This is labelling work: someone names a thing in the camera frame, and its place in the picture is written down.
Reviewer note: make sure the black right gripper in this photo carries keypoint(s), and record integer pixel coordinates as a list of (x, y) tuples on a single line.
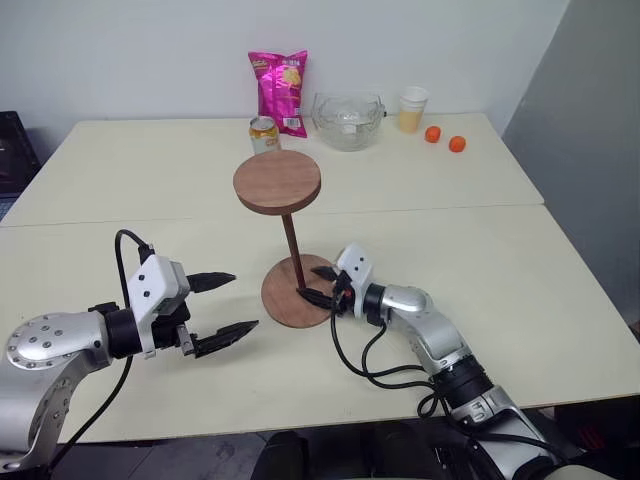
[(343, 295)]

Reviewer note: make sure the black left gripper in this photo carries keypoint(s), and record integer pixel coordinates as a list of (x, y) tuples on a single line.
[(167, 330)]

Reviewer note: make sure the wooden pole with round disc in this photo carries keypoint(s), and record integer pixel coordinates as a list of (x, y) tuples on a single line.
[(277, 180)]

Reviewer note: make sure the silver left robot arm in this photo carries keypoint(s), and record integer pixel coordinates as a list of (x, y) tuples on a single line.
[(40, 345)]

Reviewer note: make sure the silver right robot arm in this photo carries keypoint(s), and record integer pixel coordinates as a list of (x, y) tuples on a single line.
[(430, 325)]

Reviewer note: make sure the round wooden base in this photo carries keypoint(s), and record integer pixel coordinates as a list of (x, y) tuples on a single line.
[(285, 306)]

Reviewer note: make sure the clear glass bowl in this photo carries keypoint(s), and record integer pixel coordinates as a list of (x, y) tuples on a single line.
[(350, 136)]

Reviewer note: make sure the yellow drink can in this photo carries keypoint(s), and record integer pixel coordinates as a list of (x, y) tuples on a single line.
[(265, 141)]

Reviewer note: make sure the dark rounded shape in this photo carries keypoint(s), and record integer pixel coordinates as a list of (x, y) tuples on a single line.
[(280, 457)]

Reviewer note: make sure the small orange fruit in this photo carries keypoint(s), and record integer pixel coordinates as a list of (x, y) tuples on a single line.
[(433, 134), (457, 144)]

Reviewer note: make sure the white yellow paper cup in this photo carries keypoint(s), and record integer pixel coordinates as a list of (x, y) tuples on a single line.
[(412, 117)]

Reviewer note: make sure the pink chips bag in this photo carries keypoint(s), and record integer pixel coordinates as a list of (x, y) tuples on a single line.
[(280, 85)]

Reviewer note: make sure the grey partition panel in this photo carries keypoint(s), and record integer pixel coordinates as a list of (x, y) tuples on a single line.
[(575, 150)]

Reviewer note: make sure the red and black object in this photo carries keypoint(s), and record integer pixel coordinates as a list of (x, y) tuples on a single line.
[(597, 436)]

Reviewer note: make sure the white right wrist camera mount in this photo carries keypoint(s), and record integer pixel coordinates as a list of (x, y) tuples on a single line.
[(355, 262)]

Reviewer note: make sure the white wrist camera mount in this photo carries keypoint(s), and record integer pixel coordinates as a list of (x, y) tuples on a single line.
[(355, 262), (150, 285)]

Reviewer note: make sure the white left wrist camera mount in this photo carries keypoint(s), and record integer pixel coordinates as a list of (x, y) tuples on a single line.
[(150, 285)]

